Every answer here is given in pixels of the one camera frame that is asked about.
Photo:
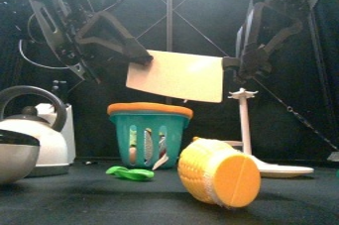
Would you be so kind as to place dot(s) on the white mug tree stand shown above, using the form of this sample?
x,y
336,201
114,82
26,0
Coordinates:
x,y
244,120

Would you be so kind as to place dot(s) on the teal basket with orange rim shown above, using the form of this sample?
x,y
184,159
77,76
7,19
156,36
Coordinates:
x,y
150,108

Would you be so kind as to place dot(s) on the white toy toaster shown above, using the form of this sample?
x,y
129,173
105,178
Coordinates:
x,y
70,136

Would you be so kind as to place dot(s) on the yellow toy corn cob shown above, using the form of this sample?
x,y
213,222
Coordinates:
x,y
221,172

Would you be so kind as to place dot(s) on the green toy leaf piece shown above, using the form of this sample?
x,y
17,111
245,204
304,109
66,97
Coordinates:
x,y
114,169
138,174

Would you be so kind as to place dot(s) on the grey vertical frame pole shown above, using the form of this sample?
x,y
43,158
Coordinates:
x,y
170,4

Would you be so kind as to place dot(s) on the diagonal frame brace rod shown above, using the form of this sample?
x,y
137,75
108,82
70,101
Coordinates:
x,y
301,120

